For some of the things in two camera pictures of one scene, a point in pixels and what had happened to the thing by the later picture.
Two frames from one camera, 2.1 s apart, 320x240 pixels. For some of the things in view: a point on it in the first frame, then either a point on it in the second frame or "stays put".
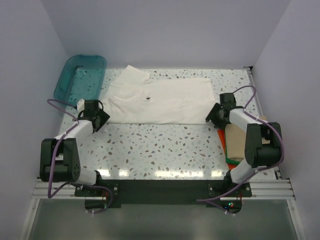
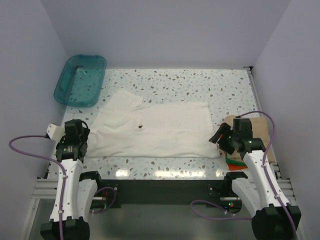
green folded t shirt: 229,161 stays put
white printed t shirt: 132,97 → 128,129
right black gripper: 211,116 → 224,129
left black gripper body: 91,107 → 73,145
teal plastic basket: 82,78 stays put
